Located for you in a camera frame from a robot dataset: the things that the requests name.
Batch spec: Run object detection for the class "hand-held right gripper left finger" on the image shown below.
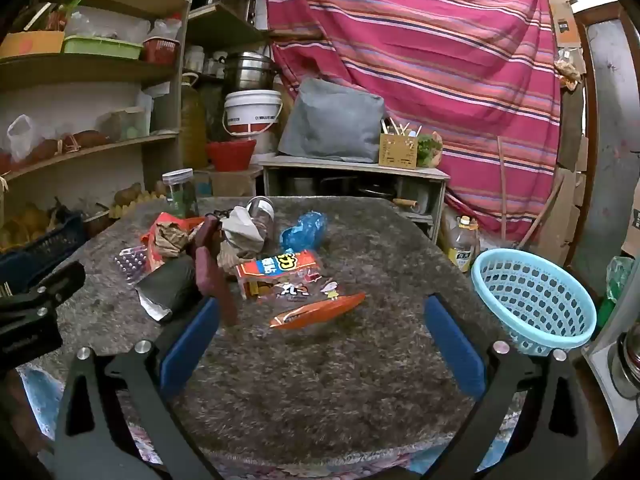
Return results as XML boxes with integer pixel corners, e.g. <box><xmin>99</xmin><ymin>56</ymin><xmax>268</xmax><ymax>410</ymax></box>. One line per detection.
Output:
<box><xmin>52</xmin><ymin>295</ymin><xmax>223</xmax><ymax>480</ymax></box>

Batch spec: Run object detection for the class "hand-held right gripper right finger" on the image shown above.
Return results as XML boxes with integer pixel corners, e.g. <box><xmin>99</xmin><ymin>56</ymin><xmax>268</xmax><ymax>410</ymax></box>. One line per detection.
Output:
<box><xmin>422</xmin><ymin>293</ymin><xmax>592</xmax><ymax>480</ymax></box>

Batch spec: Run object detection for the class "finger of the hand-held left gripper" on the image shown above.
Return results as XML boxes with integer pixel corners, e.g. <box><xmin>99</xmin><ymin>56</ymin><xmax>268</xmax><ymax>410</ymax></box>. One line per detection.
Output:
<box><xmin>0</xmin><ymin>260</ymin><xmax>86</xmax><ymax>322</ymax></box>

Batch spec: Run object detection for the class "dark green foil packet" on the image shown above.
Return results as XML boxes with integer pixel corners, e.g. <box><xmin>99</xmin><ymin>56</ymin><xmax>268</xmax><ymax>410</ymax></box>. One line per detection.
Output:
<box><xmin>136</xmin><ymin>259</ymin><xmax>202</xmax><ymax>322</ymax></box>

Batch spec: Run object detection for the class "light blue plastic basket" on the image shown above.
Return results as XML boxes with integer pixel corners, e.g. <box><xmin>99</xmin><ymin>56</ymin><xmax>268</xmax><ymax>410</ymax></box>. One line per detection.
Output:
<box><xmin>470</xmin><ymin>248</ymin><xmax>598</xmax><ymax>357</ymax></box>

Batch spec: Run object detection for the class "red and clear snack packet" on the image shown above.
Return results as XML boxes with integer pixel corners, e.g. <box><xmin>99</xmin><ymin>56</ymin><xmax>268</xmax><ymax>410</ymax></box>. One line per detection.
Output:
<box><xmin>235</xmin><ymin>251</ymin><xmax>347</xmax><ymax>307</ymax></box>

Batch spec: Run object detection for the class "large orange snack bag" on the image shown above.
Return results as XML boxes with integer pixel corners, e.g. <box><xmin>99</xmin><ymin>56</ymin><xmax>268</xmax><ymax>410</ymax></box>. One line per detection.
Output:
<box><xmin>141</xmin><ymin>211</ymin><xmax>207</xmax><ymax>272</ymax></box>

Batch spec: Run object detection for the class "small orange snack bag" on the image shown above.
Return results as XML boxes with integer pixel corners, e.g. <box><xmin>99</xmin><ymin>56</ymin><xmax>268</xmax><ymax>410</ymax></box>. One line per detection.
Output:
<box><xmin>270</xmin><ymin>292</ymin><xmax>367</xmax><ymax>331</ymax></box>

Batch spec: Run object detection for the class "blue plastic bag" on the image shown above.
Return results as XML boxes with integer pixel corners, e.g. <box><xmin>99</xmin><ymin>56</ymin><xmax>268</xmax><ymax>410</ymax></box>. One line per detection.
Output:
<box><xmin>280</xmin><ymin>211</ymin><xmax>329</xmax><ymax>252</ymax></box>

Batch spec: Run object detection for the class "dark blue plastic crate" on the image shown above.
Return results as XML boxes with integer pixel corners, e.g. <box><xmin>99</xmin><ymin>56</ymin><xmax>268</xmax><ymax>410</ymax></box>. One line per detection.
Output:
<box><xmin>0</xmin><ymin>214</ymin><xmax>87</xmax><ymax>283</ymax></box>

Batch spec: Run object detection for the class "floral tablecloth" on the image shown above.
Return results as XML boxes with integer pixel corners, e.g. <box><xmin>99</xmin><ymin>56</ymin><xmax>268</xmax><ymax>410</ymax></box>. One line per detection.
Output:
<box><xmin>14</xmin><ymin>359</ymin><xmax>528</xmax><ymax>480</ymax></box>

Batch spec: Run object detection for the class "pile of yellow produce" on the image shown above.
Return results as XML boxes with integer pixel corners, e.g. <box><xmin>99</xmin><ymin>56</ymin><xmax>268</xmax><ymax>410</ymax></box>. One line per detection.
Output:
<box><xmin>0</xmin><ymin>204</ymin><xmax>52</xmax><ymax>252</ymax></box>

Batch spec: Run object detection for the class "purple blister pill pack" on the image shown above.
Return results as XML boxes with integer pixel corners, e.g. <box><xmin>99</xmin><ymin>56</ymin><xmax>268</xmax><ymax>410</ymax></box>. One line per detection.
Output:
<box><xmin>114</xmin><ymin>247</ymin><xmax>151</xmax><ymax>286</ymax></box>

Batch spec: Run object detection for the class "yellow oil bottle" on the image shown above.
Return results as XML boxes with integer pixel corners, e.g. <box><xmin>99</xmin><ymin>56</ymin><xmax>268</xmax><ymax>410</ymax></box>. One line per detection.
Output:
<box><xmin>446</xmin><ymin>216</ymin><xmax>481</xmax><ymax>274</ymax></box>

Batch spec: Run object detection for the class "yellow egg tray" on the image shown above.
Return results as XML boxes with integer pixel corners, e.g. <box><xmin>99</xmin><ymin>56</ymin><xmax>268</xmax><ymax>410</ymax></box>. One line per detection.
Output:
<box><xmin>106</xmin><ymin>191</ymin><xmax>167</xmax><ymax>219</ymax></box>

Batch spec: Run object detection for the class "clear jar of nuts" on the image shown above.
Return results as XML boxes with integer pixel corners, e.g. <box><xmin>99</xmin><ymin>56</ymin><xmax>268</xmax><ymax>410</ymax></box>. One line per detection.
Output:
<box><xmin>246</xmin><ymin>196</ymin><xmax>277</xmax><ymax>242</ymax></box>

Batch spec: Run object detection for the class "green jar with silver lid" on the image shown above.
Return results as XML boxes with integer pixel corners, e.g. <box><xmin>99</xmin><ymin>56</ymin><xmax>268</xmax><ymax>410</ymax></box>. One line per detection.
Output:
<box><xmin>162</xmin><ymin>168</ymin><xmax>200</xmax><ymax>219</ymax></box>

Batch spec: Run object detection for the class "white plastic bag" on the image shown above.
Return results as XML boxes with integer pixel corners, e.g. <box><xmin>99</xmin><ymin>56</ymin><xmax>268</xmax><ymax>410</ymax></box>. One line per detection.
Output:
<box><xmin>6</xmin><ymin>114</ymin><xmax>35</xmax><ymax>162</ymax></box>

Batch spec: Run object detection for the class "thin wooden stick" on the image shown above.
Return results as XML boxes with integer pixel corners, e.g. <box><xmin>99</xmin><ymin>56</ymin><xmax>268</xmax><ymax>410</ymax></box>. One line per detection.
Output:
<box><xmin>497</xmin><ymin>135</ymin><xmax>512</xmax><ymax>242</ymax></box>

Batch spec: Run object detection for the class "clear plastic food container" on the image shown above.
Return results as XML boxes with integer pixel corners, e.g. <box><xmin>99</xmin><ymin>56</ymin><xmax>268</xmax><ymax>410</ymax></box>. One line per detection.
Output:
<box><xmin>97</xmin><ymin>107</ymin><xmax>152</xmax><ymax>141</ymax></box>

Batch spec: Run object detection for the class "metal pot with lid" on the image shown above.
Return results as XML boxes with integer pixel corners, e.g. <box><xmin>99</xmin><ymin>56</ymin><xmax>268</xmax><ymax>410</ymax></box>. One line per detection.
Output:
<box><xmin>606</xmin><ymin>324</ymin><xmax>640</xmax><ymax>402</ymax></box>

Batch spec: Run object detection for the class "green plastic bag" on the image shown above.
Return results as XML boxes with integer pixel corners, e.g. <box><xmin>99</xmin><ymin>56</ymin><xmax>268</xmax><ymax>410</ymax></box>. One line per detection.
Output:
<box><xmin>596</xmin><ymin>256</ymin><xmax>637</xmax><ymax>322</ymax></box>

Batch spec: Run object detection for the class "red plastic basin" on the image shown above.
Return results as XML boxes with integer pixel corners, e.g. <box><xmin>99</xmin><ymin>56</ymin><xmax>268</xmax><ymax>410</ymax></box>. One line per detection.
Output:
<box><xmin>205</xmin><ymin>139</ymin><xmax>257</xmax><ymax>172</ymax></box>

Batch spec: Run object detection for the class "bag of green vegetables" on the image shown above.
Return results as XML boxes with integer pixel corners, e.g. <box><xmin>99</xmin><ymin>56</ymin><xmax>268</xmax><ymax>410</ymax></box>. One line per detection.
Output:
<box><xmin>417</xmin><ymin>131</ymin><xmax>444</xmax><ymax>169</ymax></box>

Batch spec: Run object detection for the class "yellow woven basket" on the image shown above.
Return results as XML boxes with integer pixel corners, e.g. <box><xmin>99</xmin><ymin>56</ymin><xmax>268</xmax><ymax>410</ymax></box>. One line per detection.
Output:
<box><xmin>378</xmin><ymin>131</ymin><xmax>419</xmax><ymax>170</ymax></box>

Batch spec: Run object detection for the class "low wooden cabinet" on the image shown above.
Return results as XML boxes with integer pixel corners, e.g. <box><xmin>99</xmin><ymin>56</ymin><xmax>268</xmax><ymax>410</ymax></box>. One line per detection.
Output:
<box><xmin>256</xmin><ymin>155</ymin><xmax>452</xmax><ymax>243</ymax></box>

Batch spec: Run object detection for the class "wooden shelf unit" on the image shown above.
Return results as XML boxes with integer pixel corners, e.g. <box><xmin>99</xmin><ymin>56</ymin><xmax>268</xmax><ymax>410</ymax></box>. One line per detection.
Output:
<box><xmin>0</xmin><ymin>0</ymin><xmax>201</xmax><ymax>241</ymax></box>

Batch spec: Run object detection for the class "green plastic tray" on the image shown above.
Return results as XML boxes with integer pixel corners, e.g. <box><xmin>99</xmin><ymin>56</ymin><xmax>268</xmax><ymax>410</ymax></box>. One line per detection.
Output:
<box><xmin>62</xmin><ymin>35</ymin><xmax>144</xmax><ymax>60</ymax></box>

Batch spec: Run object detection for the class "yellow cardboard box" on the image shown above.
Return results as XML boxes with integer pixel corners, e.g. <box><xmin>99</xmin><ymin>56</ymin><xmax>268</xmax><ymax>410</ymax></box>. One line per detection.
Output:
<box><xmin>0</xmin><ymin>31</ymin><xmax>66</xmax><ymax>59</ymax></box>

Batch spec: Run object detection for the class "white plastic bucket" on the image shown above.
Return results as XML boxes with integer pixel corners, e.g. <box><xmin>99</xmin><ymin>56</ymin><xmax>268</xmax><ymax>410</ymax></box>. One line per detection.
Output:
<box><xmin>223</xmin><ymin>90</ymin><xmax>284</xmax><ymax>137</ymax></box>

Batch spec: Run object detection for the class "grey cushion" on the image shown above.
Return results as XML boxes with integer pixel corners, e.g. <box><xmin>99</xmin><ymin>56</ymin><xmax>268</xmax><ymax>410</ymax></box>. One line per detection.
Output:
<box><xmin>277</xmin><ymin>77</ymin><xmax>387</xmax><ymax>164</ymax></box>

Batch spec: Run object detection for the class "small red basket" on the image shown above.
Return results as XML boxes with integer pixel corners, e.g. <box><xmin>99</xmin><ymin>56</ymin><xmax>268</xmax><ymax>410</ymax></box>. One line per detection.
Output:
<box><xmin>143</xmin><ymin>37</ymin><xmax>180</xmax><ymax>65</ymax></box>

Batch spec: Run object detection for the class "stainless steel pot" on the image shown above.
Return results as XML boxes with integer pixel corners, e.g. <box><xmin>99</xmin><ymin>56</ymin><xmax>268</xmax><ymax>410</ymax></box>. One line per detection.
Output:
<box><xmin>223</xmin><ymin>51</ymin><xmax>281</xmax><ymax>94</ymax></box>

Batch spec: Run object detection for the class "pink striped cloth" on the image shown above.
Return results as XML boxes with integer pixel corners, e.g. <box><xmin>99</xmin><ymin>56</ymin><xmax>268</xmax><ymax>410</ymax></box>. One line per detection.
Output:
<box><xmin>264</xmin><ymin>0</ymin><xmax>565</xmax><ymax>263</ymax></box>

